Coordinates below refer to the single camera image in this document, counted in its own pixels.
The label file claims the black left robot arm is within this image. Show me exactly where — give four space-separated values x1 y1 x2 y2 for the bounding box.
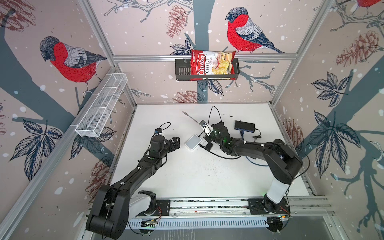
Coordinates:
86 135 180 240

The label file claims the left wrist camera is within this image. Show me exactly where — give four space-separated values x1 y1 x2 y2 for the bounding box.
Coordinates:
154 128 163 135

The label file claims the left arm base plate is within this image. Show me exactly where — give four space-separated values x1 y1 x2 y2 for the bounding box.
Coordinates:
135 200 171 218

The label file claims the black power adapter with cord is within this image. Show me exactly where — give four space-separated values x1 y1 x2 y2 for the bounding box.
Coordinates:
199 143 213 152

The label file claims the white small switch box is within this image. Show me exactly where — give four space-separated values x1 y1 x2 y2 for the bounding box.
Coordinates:
185 135 202 151

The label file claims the black wall basket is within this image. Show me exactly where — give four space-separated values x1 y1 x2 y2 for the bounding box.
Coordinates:
175 58 240 81

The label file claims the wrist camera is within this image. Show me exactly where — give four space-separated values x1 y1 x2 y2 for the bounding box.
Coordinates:
154 128 163 135
199 120 213 135

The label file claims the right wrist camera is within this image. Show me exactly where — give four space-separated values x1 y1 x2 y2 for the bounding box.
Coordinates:
199 120 213 135

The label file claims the black network switch box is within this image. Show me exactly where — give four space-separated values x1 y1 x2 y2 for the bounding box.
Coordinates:
234 121 256 133

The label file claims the red cassava chips bag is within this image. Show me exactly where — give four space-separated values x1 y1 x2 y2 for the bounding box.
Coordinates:
190 50 236 76

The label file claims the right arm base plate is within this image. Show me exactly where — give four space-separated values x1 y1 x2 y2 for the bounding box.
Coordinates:
248 198 291 215

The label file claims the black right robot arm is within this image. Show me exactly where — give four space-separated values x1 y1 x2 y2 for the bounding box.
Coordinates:
203 122 303 214

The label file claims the white wire mesh shelf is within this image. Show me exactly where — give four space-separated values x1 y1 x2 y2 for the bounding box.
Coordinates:
75 73 128 138

